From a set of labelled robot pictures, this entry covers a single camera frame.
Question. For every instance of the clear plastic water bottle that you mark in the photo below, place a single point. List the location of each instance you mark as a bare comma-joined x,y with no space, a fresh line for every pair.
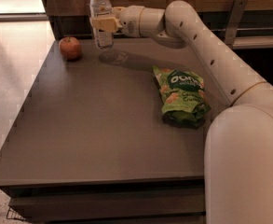
103,40

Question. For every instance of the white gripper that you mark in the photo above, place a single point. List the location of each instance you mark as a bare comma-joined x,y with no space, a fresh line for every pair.
129,20

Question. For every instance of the right metal bracket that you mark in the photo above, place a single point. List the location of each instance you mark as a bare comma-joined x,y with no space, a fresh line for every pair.
233,22

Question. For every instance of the black wire rack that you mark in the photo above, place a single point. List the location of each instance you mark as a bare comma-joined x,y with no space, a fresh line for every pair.
13,215

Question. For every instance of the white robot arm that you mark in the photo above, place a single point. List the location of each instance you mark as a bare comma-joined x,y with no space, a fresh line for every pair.
238,159

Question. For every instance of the red apple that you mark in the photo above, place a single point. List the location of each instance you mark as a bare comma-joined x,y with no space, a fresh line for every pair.
70,48

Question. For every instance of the green snack bag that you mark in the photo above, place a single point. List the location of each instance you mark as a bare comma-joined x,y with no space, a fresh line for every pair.
183,96

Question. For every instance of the grey table drawer unit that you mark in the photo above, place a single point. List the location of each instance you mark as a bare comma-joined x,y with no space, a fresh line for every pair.
96,202

